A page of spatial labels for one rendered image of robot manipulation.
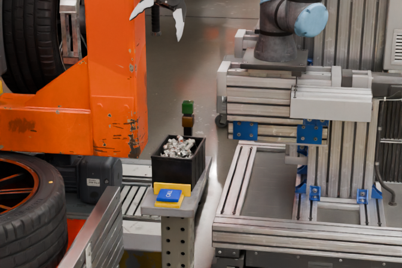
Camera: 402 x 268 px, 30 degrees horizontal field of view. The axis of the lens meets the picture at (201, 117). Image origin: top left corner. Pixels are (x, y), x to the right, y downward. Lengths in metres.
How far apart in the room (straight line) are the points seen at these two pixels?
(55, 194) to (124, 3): 0.63
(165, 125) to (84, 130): 1.76
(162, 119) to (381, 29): 1.95
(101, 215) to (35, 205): 0.26
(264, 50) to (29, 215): 0.96
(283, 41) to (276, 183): 0.74
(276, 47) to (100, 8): 0.61
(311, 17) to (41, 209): 1.03
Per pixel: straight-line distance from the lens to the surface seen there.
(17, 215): 2.27
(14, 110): 2.61
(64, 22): 2.84
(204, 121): 4.35
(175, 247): 2.58
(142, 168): 3.55
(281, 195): 3.00
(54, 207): 2.34
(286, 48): 2.59
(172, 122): 4.32
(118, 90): 2.47
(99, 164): 2.81
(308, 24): 2.44
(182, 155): 2.45
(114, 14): 2.40
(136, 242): 2.83
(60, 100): 2.56
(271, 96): 2.62
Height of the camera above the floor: 1.53
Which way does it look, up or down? 20 degrees down
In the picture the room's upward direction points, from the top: straight up
